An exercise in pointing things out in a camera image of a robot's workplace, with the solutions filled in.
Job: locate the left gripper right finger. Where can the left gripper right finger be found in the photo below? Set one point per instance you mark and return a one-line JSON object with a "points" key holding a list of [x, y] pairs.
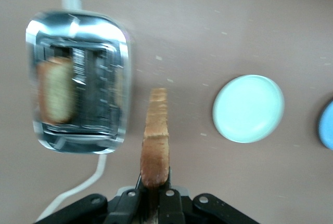
{"points": [[171, 208]]}

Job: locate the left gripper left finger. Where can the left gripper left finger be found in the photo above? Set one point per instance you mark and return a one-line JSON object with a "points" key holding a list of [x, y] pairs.
{"points": [[125, 208]]}

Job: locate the brown toast bread slice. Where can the brown toast bread slice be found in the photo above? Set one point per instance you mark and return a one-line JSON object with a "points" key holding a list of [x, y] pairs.
{"points": [[156, 135], [56, 91]]}

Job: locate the green round plate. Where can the green round plate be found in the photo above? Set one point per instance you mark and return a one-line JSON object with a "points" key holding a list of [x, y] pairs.
{"points": [[247, 109]]}

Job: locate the blue round plate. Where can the blue round plate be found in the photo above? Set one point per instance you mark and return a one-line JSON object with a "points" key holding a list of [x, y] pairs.
{"points": [[327, 125]]}

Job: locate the silver two-slot toaster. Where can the silver two-slot toaster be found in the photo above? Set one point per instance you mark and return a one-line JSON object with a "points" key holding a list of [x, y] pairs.
{"points": [[78, 26]]}

